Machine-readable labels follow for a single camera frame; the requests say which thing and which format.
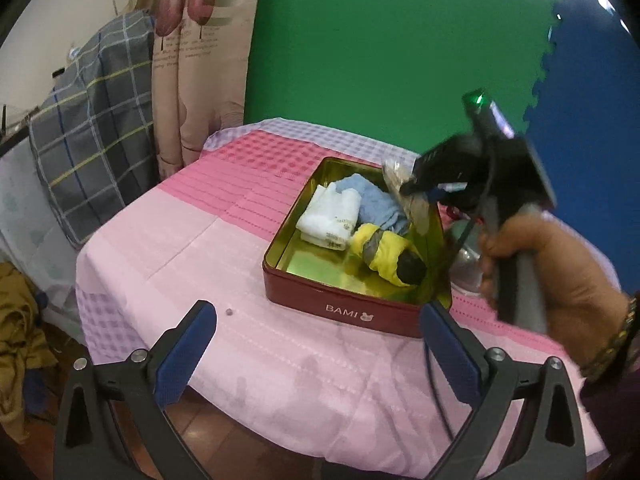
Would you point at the blue foam mat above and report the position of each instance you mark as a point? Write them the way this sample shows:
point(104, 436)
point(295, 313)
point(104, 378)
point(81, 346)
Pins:
point(585, 85)

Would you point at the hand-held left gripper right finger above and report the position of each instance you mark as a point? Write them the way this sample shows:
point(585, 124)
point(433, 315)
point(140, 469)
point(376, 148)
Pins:
point(450, 352)

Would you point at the pale patterned sheet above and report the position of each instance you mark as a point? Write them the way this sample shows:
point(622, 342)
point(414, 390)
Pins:
point(25, 210)

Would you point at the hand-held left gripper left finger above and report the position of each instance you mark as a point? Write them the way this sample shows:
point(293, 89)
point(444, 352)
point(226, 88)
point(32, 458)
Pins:
point(185, 355)

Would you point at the brown crumpled cloth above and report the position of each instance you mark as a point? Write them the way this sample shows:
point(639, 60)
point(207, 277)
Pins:
point(20, 320)

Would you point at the clear plastic bag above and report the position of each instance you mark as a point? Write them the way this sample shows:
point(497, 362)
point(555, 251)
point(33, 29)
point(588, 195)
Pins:
point(407, 200)

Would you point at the grey plaid blanket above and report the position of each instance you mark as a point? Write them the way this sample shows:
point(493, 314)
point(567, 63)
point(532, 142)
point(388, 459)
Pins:
point(100, 125)

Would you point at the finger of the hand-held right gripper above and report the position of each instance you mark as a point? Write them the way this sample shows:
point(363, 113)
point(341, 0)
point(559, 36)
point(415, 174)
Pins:
point(447, 160)
point(435, 191)

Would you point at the white folded cloth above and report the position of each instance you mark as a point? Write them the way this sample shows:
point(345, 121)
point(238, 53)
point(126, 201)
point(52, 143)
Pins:
point(327, 215)

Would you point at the yellow grey sock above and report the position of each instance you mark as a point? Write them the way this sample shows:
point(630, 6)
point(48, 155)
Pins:
point(385, 252)

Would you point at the green foam mat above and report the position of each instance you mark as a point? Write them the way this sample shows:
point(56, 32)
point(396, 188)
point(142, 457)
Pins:
point(375, 40)

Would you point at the person's right forearm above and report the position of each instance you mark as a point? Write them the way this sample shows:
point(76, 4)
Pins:
point(622, 375)

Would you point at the red metal tin box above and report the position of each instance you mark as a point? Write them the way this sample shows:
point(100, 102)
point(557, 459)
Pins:
point(345, 310)

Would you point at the person's right hand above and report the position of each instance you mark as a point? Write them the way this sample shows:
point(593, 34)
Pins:
point(565, 270)

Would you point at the metal bowl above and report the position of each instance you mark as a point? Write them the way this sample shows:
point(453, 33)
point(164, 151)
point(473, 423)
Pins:
point(465, 260)

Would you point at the light blue cloth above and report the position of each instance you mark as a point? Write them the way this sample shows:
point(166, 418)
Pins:
point(372, 200)

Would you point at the pink checkered tablecloth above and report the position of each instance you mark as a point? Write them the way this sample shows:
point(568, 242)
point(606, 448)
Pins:
point(200, 240)

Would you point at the beige floral curtain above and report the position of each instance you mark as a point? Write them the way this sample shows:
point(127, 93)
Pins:
point(200, 60)

